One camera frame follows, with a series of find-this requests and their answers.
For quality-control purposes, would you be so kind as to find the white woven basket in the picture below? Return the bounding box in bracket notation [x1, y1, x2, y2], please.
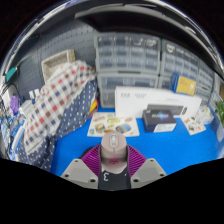
[41, 49, 77, 83]

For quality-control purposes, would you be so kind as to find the beige computer mouse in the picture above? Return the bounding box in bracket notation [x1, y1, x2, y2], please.
[99, 131, 129, 174]

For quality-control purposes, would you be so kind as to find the red blue checkered cloth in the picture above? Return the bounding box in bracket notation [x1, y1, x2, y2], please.
[24, 60, 98, 154]

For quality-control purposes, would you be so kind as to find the green leafy plant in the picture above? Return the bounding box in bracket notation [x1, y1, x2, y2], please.
[214, 99, 224, 129]

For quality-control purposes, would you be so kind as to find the small dark product box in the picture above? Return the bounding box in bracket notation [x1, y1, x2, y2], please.
[142, 108, 178, 134]

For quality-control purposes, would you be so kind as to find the printed picture sheet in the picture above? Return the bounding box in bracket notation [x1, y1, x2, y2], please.
[182, 116, 207, 136]
[87, 112, 140, 138]

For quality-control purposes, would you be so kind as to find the white keyboard packaging box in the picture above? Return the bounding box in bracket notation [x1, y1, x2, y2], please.
[114, 85, 203, 119]

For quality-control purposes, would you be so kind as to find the yellow and blue box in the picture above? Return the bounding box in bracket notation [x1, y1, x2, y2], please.
[170, 72, 198, 97]

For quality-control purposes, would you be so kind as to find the grey pegboard panel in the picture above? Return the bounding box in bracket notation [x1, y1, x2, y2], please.
[14, 19, 99, 101]

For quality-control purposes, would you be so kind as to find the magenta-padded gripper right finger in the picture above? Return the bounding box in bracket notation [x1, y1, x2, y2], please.
[126, 145, 168, 190]

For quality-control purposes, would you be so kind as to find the grey parts drawer cabinet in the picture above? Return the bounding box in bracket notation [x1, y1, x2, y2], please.
[195, 83, 214, 100]
[94, 32, 162, 75]
[96, 72, 160, 109]
[160, 39, 201, 78]
[197, 59, 216, 88]
[158, 75, 174, 91]

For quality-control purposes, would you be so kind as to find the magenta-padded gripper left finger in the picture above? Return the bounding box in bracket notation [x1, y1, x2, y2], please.
[60, 144, 103, 190]

